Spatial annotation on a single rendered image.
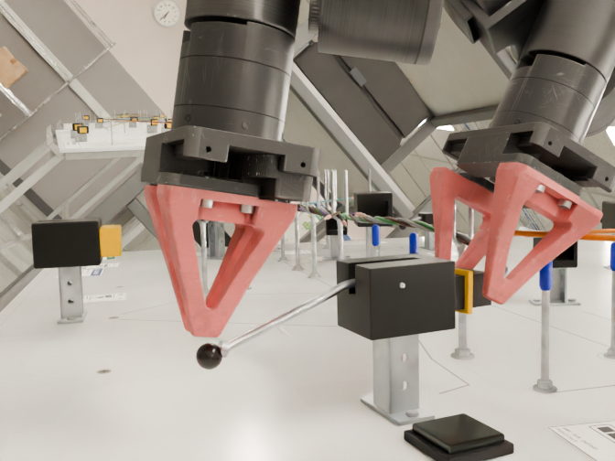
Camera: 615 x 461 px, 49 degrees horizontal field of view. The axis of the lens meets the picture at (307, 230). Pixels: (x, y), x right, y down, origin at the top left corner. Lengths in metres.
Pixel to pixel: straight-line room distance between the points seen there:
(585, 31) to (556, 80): 0.04
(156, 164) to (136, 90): 7.64
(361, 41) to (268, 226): 0.10
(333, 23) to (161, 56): 7.70
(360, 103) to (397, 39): 1.15
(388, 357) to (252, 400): 0.10
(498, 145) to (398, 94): 1.12
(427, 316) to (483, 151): 0.11
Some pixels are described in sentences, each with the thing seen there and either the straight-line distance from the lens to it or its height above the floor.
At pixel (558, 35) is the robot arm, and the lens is 0.46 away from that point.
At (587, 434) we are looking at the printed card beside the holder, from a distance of 0.40.
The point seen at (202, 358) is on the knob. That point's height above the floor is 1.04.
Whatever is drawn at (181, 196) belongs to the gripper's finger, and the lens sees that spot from 0.32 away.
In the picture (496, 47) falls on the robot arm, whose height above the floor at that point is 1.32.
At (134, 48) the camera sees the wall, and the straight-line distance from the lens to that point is 7.99.
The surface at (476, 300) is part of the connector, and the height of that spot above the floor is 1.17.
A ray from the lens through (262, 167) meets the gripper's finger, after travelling 0.32.
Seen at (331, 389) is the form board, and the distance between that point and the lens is 0.46.
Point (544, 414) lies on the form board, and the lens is 0.43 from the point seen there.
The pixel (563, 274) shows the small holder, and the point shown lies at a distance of 0.74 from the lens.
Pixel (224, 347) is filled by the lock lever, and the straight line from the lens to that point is 0.36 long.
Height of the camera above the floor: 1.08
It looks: 7 degrees up
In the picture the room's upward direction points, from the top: 47 degrees clockwise
